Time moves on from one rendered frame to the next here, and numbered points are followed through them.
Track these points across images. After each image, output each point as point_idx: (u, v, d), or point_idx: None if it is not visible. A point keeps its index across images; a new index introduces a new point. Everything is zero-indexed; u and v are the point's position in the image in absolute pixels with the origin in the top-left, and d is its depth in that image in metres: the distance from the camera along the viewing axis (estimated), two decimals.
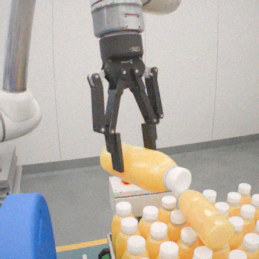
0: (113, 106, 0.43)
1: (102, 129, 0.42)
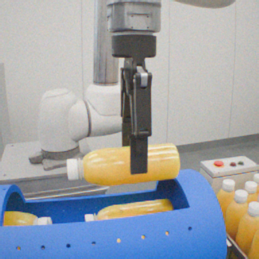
0: (123, 100, 0.48)
1: (119, 113, 0.51)
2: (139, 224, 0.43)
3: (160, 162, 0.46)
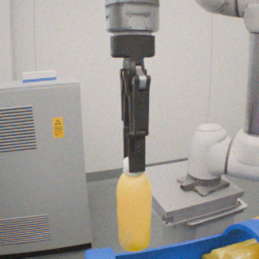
0: (123, 102, 0.47)
1: (121, 117, 0.50)
2: None
3: None
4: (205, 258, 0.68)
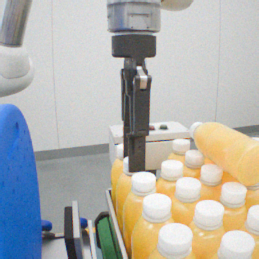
0: (123, 102, 0.47)
1: (121, 117, 0.50)
2: None
3: None
4: None
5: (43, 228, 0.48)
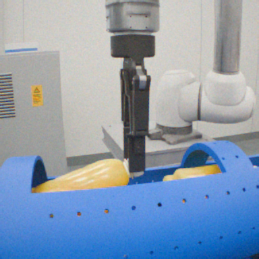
0: (123, 102, 0.47)
1: (121, 117, 0.50)
2: None
3: None
4: None
5: None
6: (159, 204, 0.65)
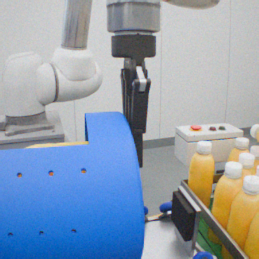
0: None
1: (146, 129, 0.43)
2: (16, 159, 0.32)
3: None
4: None
5: None
6: None
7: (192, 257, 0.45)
